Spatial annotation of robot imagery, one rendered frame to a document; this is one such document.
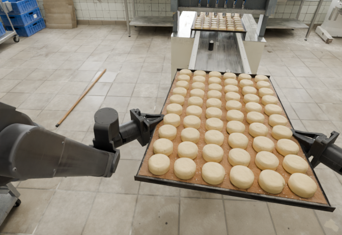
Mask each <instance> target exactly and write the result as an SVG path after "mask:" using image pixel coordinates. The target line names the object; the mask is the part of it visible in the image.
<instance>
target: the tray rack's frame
mask: <svg viewBox="0 0 342 235"><path fill-rule="evenodd" d="M17 200H18V199H17V197H15V196H11V195H10V194H9V193H8V194H0V226H1V224H2V223H3V221H4V219H5V218H6V216H7V215H8V213H9V212H10V210H11V208H12V207H13V206H14V205H15V202H16V201H17Z"/></svg>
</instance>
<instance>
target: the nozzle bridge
mask: <svg viewBox="0 0 342 235"><path fill-rule="evenodd" d="M224 1H225V0H219V2H218V8H215V3H216V0H210V5H209V8H207V0H201V7H198V0H170V11H171V12H173V32H178V30H179V25H180V11H187V12H211V13H236V14H260V18H259V22H258V26H257V29H256V33H257V35H258V36H259V37H263V36H264V33H265V30H266V26H267V22H268V18H269V16H273V15H274V11H275V8H276V4H277V1H278V0H246V3H245V7H244V9H241V8H242V2H243V0H237V1H236V8H235V9H233V2H234V0H227V7H226V8H224Z"/></svg>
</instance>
